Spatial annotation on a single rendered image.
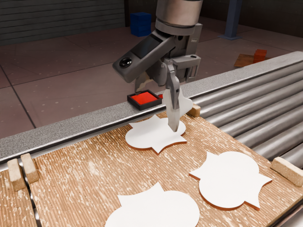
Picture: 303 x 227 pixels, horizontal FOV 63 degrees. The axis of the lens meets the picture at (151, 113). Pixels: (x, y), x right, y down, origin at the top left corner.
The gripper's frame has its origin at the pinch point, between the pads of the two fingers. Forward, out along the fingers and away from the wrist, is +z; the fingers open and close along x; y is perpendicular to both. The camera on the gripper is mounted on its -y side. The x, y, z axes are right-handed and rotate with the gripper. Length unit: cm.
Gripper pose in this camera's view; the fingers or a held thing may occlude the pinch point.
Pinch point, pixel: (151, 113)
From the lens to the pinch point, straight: 54.3
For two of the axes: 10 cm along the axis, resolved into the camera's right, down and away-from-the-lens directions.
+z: -1.3, 7.9, 5.9
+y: 8.2, -2.5, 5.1
